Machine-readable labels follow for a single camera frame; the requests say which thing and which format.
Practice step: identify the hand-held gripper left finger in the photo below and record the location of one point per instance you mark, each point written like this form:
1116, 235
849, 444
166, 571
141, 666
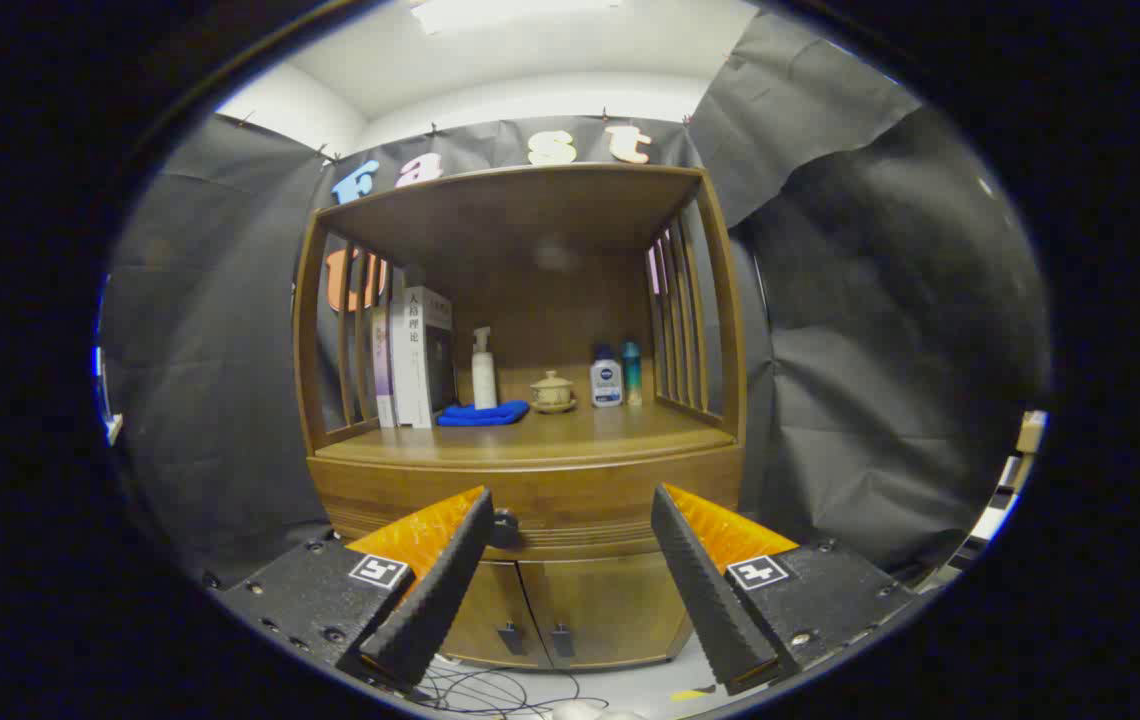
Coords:
440, 590

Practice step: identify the folded blue cloth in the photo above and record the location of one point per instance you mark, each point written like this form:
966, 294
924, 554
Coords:
480, 414

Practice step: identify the thick white book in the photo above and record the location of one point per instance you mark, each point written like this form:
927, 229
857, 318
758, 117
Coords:
412, 370

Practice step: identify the ceiling light panel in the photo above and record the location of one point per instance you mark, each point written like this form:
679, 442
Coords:
510, 12

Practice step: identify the cream lidded teacup with saucer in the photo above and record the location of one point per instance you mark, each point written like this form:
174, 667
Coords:
553, 392

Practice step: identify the wooden drawer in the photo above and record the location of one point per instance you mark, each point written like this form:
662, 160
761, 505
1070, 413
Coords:
570, 500

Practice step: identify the wooden cabinet door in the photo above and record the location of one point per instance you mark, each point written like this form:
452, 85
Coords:
490, 610
620, 610

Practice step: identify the wooden cabinet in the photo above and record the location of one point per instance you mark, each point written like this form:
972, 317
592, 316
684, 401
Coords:
530, 240

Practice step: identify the white side shelf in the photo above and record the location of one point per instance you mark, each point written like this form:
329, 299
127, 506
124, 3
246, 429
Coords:
1030, 432

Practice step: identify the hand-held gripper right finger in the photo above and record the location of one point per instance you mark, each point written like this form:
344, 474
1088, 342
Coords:
705, 590

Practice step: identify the teal slim bottle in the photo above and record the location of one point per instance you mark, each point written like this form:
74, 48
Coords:
632, 375

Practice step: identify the white lotion bottle blue cap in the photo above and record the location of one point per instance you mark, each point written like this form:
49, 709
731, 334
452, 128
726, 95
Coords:
606, 385

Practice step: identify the thin purple book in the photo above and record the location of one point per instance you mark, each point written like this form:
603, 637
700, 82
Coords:
382, 370

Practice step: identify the wooden countertop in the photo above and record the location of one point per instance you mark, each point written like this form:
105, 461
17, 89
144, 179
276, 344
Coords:
590, 430

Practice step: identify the white pump bottle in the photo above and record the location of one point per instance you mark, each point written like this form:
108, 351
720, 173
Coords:
483, 380

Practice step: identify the black drawer knob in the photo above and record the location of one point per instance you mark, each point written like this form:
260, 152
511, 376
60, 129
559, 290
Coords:
505, 528

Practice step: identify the yellow floor tape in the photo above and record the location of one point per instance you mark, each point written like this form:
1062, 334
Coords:
690, 694

